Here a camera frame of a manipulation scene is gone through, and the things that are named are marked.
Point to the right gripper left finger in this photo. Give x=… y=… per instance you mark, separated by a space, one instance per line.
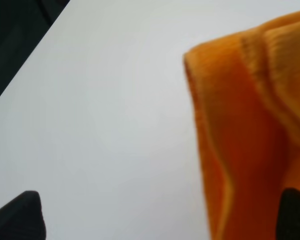
x=22 y=218

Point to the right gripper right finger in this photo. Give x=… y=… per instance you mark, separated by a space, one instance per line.
x=288 y=221

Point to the orange towel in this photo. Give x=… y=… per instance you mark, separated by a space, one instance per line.
x=245 y=89

